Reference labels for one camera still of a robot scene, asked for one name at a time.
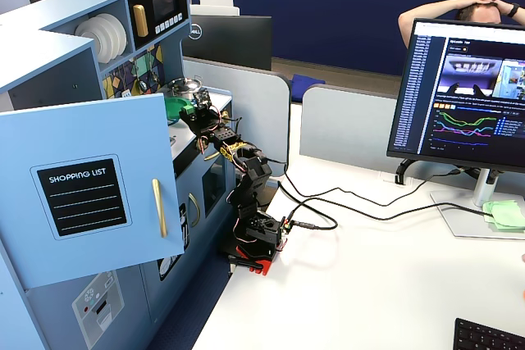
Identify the black curved bracket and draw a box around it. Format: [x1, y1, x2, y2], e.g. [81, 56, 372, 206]
[395, 158, 416, 186]

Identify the green cloth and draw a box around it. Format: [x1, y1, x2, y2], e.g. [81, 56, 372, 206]
[482, 199, 525, 231]

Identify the steel pot lid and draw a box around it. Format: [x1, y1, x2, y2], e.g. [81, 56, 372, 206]
[170, 76, 203, 91]

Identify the large monitor showing graphs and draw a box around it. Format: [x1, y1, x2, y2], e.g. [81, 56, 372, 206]
[386, 17, 525, 170]

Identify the person's left forearm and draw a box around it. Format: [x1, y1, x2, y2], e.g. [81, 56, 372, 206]
[506, 2, 525, 26]

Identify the black keyboard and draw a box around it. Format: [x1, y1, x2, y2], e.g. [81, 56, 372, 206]
[453, 316, 525, 350]

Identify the metal toy ladle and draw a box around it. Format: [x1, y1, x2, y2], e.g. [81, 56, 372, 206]
[133, 57, 149, 93]

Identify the black camera cable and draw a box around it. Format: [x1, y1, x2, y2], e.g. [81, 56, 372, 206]
[262, 156, 467, 207]

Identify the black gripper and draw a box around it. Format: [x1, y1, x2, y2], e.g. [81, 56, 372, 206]
[179, 103, 226, 134]

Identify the blue fabric object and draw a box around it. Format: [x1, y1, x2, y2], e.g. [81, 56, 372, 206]
[290, 74, 327, 88]

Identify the black power cable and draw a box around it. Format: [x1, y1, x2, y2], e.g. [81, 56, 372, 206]
[286, 198, 493, 228]

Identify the black toy microwave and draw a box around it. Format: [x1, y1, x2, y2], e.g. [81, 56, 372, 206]
[126, 0, 190, 51]

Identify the grey desk partition panel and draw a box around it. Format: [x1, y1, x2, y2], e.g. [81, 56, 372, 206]
[299, 83, 401, 162]
[181, 57, 292, 170]

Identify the blue shopping list fridge door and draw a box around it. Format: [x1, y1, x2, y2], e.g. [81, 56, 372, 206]
[0, 93, 186, 292]

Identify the blue toy oven door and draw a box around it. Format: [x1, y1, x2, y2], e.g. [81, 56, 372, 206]
[199, 147, 239, 281]

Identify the white monitor back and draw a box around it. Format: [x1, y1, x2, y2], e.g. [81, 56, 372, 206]
[189, 4, 241, 17]

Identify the green bowl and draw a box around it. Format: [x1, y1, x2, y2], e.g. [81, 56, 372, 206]
[166, 98, 196, 120]

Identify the person's right forearm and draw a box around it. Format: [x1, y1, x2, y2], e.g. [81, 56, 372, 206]
[397, 0, 473, 35]

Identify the small metal toy spoon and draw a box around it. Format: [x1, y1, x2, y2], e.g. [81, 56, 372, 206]
[147, 48, 161, 84]

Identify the metal slotted toy spatula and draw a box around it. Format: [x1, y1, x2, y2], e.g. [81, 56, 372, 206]
[116, 61, 133, 99]

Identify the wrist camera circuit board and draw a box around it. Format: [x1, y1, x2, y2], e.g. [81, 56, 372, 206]
[191, 87, 213, 108]

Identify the blue water dispenser fridge door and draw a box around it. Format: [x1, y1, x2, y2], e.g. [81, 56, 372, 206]
[23, 261, 155, 350]

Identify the red robot base mount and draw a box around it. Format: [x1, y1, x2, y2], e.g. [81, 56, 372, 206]
[235, 243, 284, 276]

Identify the man's head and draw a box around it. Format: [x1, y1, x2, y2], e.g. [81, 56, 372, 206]
[456, 2, 504, 25]

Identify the silver monitor stand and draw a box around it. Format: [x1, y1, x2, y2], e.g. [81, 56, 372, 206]
[429, 167, 525, 239]

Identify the blue toy play kitchen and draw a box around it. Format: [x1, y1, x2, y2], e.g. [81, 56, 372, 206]
[0, 0, 235, 350]

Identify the black table clamp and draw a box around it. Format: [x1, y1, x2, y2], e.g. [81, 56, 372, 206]
[227, 253, 263, 273]

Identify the white toy plate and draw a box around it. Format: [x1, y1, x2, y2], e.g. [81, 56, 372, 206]
[112, 16, 129, 56]
[96, 13, 121, 60]
[75, 17, 111, 63]

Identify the black usb cable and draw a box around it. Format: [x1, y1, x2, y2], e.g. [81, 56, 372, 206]
[276, 177, 340, 231]

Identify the black dell monitor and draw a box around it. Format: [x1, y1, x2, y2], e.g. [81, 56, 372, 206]
[181, 13, 274, 72]

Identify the steel toy cooking pot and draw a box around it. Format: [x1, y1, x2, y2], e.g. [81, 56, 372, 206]
[167, 82, 205, 101]

